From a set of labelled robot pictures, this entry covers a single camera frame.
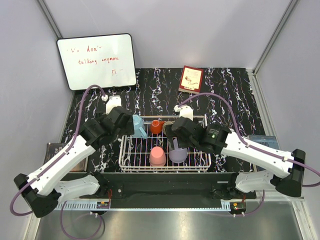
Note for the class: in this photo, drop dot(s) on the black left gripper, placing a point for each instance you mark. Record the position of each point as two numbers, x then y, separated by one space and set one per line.
129 129

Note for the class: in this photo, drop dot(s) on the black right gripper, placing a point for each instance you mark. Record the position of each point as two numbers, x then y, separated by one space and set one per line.
180 143

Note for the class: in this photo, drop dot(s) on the light blue ceramic mug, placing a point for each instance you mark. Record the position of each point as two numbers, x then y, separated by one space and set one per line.
139 127

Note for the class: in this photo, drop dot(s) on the lavender plastic tumbler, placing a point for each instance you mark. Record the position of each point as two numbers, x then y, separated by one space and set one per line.
176 154

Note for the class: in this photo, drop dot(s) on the orange small cup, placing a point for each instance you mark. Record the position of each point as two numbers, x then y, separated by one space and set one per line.
156 127

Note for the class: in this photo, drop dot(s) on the pink plastic tumbler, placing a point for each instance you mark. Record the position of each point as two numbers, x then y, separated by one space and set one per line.
157 157

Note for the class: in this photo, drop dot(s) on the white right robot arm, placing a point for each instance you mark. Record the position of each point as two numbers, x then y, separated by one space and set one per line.
283 171

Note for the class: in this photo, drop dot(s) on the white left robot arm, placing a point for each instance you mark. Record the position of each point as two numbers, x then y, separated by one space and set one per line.
45 188

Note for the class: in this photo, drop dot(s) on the grey ceramic mug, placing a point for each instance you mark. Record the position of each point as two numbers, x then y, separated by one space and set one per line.
167 129

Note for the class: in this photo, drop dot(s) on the red white small book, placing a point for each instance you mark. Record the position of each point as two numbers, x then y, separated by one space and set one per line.
191 80

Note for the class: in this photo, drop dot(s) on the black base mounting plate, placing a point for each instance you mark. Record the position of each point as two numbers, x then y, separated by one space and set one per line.
151 191

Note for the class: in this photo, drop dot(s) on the blue paperback book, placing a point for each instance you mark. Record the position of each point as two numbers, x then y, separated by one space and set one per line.
266 140

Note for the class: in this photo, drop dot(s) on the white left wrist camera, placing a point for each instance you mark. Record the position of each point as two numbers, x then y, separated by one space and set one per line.
113 101

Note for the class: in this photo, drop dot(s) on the white wire dish rack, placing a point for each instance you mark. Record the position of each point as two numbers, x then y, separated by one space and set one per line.
134 154

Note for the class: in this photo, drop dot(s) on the white whiteboard black frame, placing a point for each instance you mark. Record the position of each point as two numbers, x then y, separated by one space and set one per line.
104 60

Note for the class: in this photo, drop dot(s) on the grey slotted cable duct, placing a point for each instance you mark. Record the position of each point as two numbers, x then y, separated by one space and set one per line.
84 206

